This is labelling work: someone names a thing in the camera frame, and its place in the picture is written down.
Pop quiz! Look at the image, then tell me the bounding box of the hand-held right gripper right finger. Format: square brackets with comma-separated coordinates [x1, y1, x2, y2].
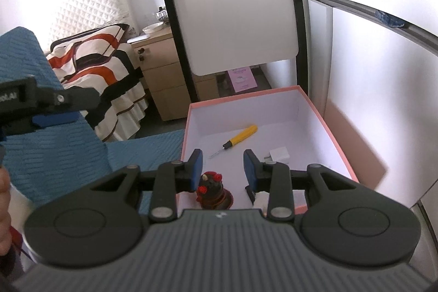
[242, 148, 361, 220]

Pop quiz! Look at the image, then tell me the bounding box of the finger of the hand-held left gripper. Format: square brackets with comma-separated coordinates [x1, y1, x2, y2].
[36, 86, 102, 112]
[32, 112, 78, 128]

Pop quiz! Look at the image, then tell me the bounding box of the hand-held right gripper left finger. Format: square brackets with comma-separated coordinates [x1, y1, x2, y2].
[90, 148, 204, 222]

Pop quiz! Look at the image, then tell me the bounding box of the large white charger plug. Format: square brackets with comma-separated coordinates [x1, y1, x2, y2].
[254, 192, 271, 210]

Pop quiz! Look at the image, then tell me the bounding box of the small white charger plug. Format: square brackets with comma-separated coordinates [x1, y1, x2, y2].
[264, 148, 291, 165]

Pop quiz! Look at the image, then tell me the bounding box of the pink cardboard box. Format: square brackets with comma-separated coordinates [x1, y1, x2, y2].
[176, 85, 360, 215]

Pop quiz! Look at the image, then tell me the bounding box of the person's left hand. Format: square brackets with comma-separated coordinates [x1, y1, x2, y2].
[0, 167, 11, 228]

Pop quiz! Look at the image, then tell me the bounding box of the black red figurine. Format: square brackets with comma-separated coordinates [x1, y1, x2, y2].
[196, 171, 235, 210]

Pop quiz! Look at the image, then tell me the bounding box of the yellow screwdriver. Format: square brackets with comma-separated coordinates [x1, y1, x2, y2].
[209, 124, 258, 160]

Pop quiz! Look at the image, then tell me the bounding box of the blue textured blanket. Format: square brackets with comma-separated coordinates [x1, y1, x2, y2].
[0, 27, 187, 211]

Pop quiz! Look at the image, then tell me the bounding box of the striped orange black bedding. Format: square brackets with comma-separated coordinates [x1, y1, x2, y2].
[46, 23, 150, 143]

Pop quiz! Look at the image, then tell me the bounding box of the pink booklet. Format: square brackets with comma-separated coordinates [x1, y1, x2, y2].
[227, 65, 259, 95]

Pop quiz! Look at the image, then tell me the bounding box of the white quilted headboard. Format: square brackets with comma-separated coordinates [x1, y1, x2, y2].
[49, 0, 138, 47]

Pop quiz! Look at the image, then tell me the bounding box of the wooden nightstand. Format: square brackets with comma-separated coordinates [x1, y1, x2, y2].
[131, 28, 220, 122]

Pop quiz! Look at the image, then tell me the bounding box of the white bowl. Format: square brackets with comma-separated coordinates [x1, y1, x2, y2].
[142, 22, 165, 35]

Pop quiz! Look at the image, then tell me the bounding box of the blue patterned cloth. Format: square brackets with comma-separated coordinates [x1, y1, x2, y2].
[374, 9, 408, 28]

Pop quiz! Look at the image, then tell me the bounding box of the white chair with black frame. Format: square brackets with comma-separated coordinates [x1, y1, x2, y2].
[157, 0, 310, 105]

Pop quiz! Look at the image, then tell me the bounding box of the grey window rail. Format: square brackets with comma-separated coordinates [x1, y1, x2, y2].
[300, 0, 438, 54]

